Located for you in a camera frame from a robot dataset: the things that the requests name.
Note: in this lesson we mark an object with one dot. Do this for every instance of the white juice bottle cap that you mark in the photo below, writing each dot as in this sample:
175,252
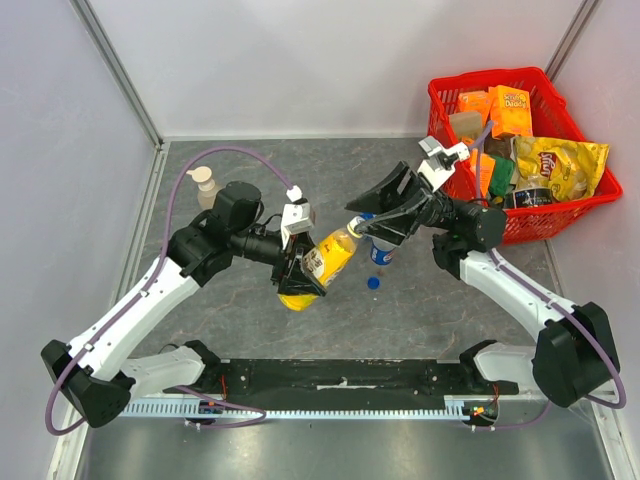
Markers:
357,226

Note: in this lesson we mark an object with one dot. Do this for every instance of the white cable duct rail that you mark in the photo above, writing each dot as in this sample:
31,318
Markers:
189,407

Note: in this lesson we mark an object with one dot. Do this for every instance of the brown cardboard box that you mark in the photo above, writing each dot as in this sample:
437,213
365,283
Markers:
467,126

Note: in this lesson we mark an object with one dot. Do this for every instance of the orange packet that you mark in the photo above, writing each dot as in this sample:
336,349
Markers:
481,166

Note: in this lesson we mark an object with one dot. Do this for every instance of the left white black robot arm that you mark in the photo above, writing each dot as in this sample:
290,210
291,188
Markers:
94,372

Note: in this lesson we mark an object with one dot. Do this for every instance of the yellow juice bottle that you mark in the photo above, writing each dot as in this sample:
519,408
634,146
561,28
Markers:
325,260

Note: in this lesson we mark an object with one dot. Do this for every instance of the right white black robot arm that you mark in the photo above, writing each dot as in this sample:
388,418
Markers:
574,355

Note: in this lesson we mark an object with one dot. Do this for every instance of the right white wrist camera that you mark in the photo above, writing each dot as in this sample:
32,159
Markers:
440,162

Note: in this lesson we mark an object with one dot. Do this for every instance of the dark can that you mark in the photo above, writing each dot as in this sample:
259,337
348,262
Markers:
529,198

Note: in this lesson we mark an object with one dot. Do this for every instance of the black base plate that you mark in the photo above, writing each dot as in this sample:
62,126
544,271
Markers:
324,385

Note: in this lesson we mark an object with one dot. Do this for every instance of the beige pump soap bottle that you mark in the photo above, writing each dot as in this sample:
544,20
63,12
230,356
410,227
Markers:
208,187

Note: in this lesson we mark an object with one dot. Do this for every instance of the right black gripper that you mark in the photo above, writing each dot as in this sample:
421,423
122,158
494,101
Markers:
417,203

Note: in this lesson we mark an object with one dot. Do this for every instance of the small orange box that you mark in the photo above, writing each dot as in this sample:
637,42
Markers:
478,101

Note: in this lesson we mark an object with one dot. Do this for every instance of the blue bottle cap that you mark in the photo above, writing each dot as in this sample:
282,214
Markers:
373,283

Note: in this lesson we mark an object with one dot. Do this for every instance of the orange scrub daddy box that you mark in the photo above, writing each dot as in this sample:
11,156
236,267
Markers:
510,112

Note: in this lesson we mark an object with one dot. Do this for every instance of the yellow chips bag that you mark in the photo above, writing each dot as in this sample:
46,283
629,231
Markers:
571,170

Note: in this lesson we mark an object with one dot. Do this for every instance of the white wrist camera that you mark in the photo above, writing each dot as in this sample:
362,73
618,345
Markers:
440,162
298,215

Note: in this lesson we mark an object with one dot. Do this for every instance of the clear blue label bottle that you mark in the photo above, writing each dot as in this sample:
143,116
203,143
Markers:
381,252

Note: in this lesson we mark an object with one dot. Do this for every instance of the green package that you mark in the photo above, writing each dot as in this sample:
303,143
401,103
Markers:
504,169

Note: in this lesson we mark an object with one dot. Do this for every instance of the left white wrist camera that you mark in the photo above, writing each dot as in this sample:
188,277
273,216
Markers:
298,215

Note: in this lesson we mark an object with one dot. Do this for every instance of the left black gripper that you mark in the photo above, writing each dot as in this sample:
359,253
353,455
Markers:
293,280

